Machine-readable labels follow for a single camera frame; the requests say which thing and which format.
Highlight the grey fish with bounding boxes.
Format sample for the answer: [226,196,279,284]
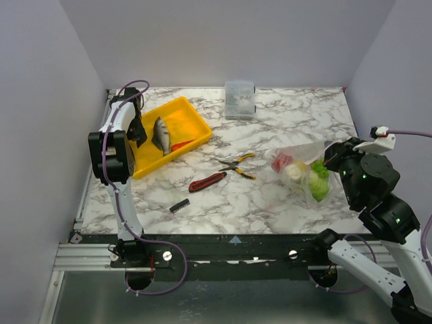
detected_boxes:
[152,117,171,156]

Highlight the clear zip top bag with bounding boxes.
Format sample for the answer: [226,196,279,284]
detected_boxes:
[265,141,342,209]

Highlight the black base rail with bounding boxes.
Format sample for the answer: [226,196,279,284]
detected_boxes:
[61,234,333,281]

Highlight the black chip comb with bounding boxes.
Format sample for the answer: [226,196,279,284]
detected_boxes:
[169,198,190,213]

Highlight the clear plastic screw box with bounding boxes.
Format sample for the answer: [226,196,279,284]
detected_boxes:
[224,80,257,119]

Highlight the red black utility knife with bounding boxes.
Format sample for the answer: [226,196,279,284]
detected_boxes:
[188,171,227,193]

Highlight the yellow handled pliers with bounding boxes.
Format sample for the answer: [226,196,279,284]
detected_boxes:
[219,153,256,180]

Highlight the green grapes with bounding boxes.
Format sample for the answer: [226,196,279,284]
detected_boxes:
[310,158,329,179]

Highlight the green white leek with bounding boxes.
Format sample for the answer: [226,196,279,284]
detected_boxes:
[283,163,304,183]

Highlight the green cabbage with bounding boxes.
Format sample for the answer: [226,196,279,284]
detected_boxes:
[308,170,329,202]

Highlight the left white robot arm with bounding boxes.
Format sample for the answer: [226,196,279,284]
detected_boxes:
[88,86,150,267]

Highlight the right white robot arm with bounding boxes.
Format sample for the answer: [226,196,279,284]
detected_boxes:
[310,138,431,323]

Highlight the yellow plastic tray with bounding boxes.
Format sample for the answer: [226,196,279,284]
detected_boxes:
[130,97,212,179]

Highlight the orange carrot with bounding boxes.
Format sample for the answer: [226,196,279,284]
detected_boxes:
[171,140,194,152]

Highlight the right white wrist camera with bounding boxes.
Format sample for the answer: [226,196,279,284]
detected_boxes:
[353,126,396,155]

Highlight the red tomato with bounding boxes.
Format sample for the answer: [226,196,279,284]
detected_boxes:
[271,154,293,173]

